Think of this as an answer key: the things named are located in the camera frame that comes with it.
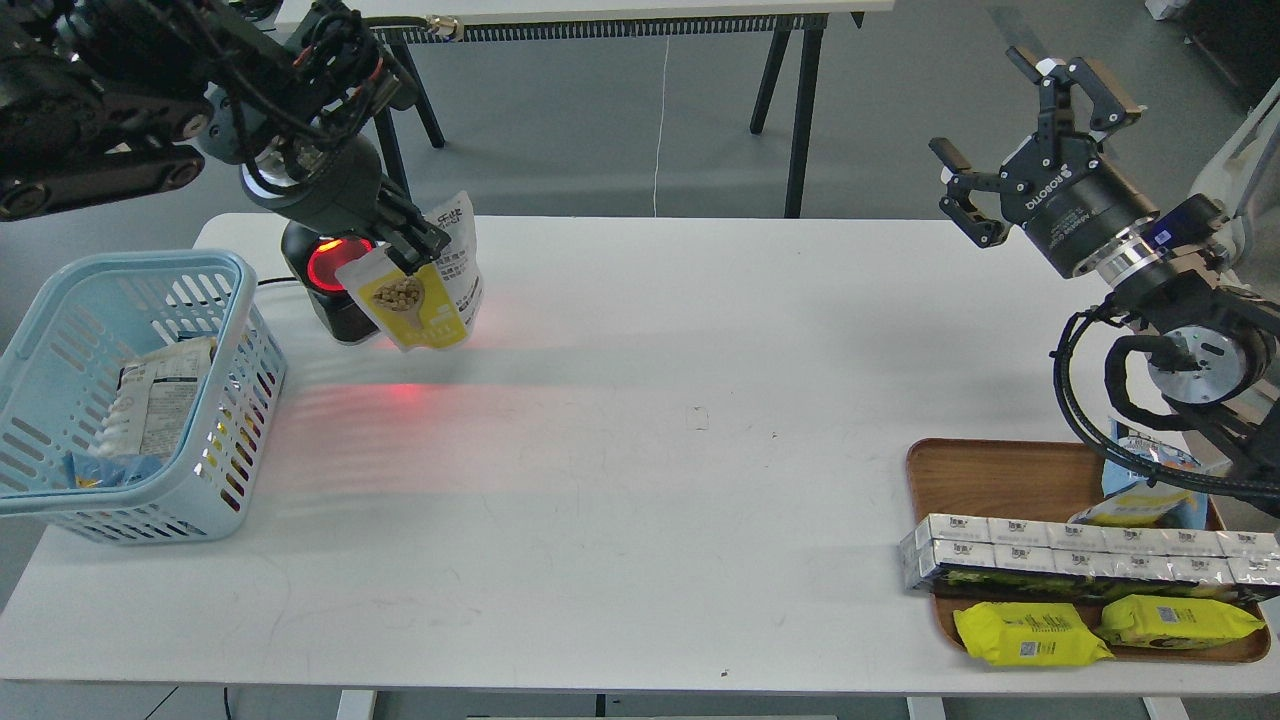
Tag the light blue plastic basket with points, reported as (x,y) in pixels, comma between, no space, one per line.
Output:
(60,375)

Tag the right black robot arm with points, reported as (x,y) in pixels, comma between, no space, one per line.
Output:
(1194,342)

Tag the silver multipack snack box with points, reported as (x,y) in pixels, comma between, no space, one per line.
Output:
(965,556)

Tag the yellow snack pack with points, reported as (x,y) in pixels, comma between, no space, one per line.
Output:
(1007,634)
(1174,623)

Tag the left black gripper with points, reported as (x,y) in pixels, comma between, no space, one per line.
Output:
(350,195)

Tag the yellow white snack pouch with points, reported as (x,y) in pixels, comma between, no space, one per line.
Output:
(435,307)

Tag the yellow snack pack left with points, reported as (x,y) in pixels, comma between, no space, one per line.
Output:
(1007,634)

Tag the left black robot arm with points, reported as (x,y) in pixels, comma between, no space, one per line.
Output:
(107,101)

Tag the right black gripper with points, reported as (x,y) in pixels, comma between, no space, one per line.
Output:
(1080,215)

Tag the brown wooden tray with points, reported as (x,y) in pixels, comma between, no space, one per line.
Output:
(1031,480)

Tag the black barcode scanner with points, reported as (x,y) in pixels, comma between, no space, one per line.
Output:
(314,260)

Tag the yellow silver snack pouch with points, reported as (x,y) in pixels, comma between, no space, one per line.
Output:
(1144,505)

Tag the blue snack bag in basket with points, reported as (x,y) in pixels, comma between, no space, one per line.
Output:
(87,471)

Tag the background table with black legs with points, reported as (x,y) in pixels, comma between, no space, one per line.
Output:
(406,23)

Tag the yellow snack pack right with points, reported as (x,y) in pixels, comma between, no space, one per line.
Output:
(1174,623)

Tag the white snack bag in basket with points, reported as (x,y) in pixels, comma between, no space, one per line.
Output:
(155,394)

